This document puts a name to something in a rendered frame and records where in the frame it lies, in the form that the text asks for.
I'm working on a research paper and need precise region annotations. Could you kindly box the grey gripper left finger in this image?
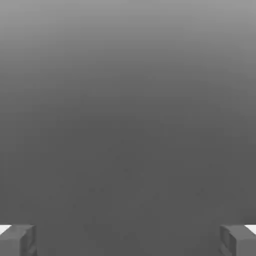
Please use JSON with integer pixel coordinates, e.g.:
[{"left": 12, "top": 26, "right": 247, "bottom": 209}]
[{"left": 0, "top": 223, "right": 38, "bottom": 256}]

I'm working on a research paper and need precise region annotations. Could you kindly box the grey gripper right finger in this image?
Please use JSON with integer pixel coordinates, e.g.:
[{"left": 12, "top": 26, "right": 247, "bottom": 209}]
[{"left": 219, "top": 223, "right": 256, "bottom": 256}]

